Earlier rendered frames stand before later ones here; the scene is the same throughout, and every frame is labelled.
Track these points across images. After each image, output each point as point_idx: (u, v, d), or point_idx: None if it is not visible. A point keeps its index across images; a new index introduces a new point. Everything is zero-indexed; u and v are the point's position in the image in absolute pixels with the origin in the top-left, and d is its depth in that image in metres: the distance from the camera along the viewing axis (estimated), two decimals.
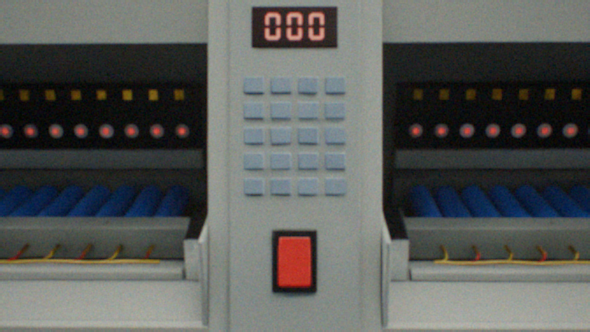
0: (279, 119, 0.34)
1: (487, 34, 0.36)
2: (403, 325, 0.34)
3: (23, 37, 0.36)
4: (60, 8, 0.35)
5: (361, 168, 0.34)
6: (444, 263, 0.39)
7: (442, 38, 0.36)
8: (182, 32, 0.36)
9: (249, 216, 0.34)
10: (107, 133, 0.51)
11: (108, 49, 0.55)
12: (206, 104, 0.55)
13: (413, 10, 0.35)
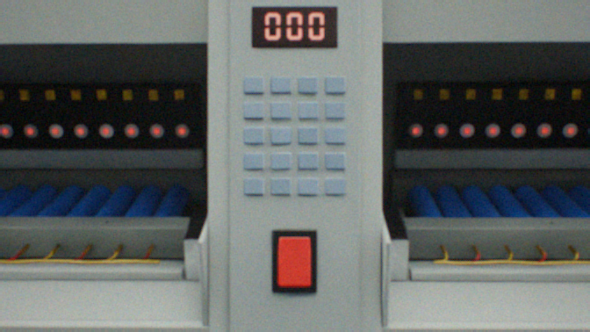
0: (279, 119, 0.34)
1: (487, 34, 0.36)
2: (403, 325, 0.34)
3: (23, 37, 0.36)
4: (60, 8, 0.35)
5: (361, 168, 0.34)
6: (444, 263, 0.39)
7: (442, 38, 0.36)
8: (182, 32, 0.36)
9: (249, 216, 0.34)
10: (107, 133, 0.51)
11: (108, 49, 0.55)
12: (206, 104, 0.55)
13: (413, 10, 0.35)
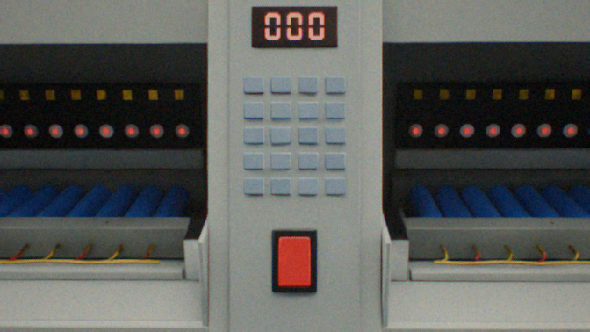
0: (279, 119, 0.34)
1: (487, 34, 0.36)
2: (403, 325, 0.34)
3: (23, 37, 0.36)
4: (60, 8, 0.35)
5: (361, 168, 0.34)
6: (444, 263, 0.39)
7: (442, 38, 0.36)
8: (182, 32, 0.36)
9: (249, 216, 0.34)
10: (107, 133, 0.51)
11: (108, 49, 0.55)
12: (206, 104, 0.55)
13: (413, 10, 0.35)
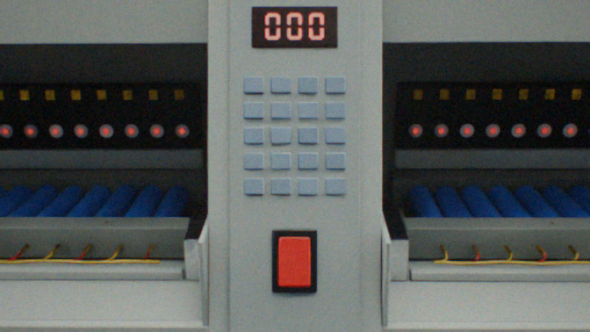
0: (279, 119, 0.34)
1: (487, 34, 0.36)
2: (403, 325, 0.34)
3: (23, 37, 0.36)
4: (60, 8, 0.35)
5: (361, 168, 0.34)
6: (444, 263, 0.39)
7: (442, 38, 0.36)
8: (182, 32, 0.36)
9: (249, 216, 0.34)
10: (107, 133, 0.51)
11: (108, 49, 0.55)
12: (206, 104, 0.55)
13: (413, 10, 0.35)
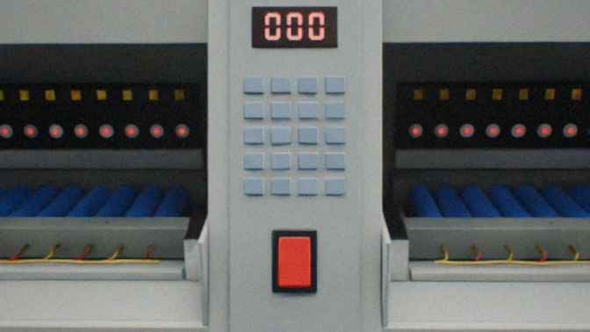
0: (279, 119, 0.34)
1: (487, 34, 0.36)
2: (403, 325, 0.34)
3: (23, 37, 0.36)
4: (60, 8, 0.35)
5: (361, 168, 0.34)
6: (444, 263, 0.39)
7: (442, 38, 0.36)
8: (182, 32, 0.36)
9: (249, 216, 0.34)
10: (107, 133, 0.51)
11: (108, 49, 0.55)
12: (206, 104, 0.55)
13: (413, 10, 0.35)
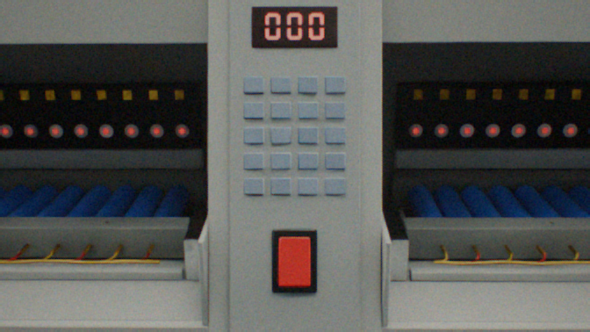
0: (279, 119, 0.34)
1: (487, 34, 0.36)
2: (403, 325, 0.34)
3: (23, 37, 0.36)
4: (60, 8, 0.35)
5: (361, 168, 0.34)
6: (444, 263, 0.39)
7: (442, 38, 0.36)
8: (182, 32, 0.36)
9: (249, 216, 0.34)
10: (107, 133, 0.51)
11: (108, 49, 0.55)
12: (206, 104, 0.55)
13: (413, 10, 0.35)
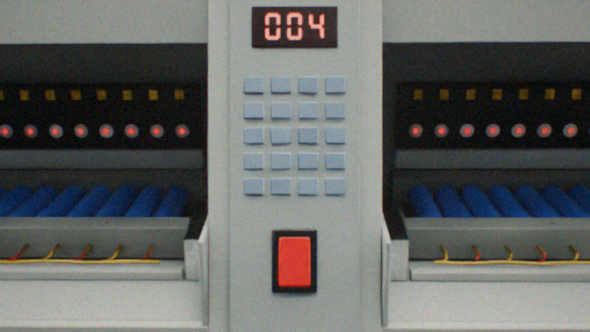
0: (279, 119, 0.34)
1: (487, 34, 0.36)
2: (403, 325, 0.34)
3: (23, 37, 0.36)
4: (60, 8, 0.35)
5: (361, 168, 0.34)
6: (444, 263, 0.39)
7: (442, 38, 0.36)
8: (182, 32, 0.36)
9: (249, 216, 0.34)
10: (107, 133, 0.51)
11: (108, 49, 0.55)
12: (206, 104, 0.55)
13: (413, 10, 0.35)
